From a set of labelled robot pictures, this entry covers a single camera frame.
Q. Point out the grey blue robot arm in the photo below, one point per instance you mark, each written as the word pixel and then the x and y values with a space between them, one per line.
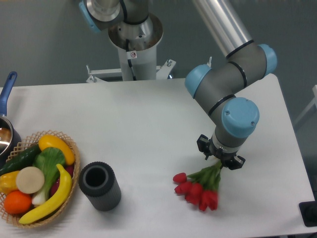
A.
pixel 215 91

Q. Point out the woven wicker basket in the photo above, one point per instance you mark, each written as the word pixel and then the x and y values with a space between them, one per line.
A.
pixel 75 162

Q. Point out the orange fruit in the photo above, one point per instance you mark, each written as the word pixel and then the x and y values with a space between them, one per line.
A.
pixel 17 202

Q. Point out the yellow bell pepper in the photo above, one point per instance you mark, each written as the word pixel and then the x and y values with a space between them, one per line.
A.
pixel 8 182

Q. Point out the yellow banana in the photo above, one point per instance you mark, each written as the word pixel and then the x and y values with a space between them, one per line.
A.
pixel 53 203

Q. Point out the red tulip bouquet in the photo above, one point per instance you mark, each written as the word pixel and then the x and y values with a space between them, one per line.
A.
pixel 200 188

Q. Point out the beige round radish slice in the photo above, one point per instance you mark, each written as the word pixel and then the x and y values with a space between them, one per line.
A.
pixel 30 180

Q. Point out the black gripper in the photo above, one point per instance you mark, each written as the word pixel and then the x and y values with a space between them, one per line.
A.
pixel 228 156

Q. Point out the dark grey ribbed vase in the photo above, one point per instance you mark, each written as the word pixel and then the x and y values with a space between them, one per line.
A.
pixel 98 182

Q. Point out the green bok choy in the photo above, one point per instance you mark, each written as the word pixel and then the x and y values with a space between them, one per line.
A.
pixel 46 161

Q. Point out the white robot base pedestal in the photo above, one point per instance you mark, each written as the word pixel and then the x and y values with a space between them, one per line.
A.
pixel 137 51

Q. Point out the green cucumber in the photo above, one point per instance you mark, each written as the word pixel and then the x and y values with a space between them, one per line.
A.
pixel 24 159

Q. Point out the red vegetable in basket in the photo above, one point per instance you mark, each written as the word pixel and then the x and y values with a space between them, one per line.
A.
pixel 70 170

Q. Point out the black device at edge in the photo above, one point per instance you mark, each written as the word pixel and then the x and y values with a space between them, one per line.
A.
pixel 309 213

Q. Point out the blue handled saucepan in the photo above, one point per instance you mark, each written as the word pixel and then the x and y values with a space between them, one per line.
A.
pixel 9 137

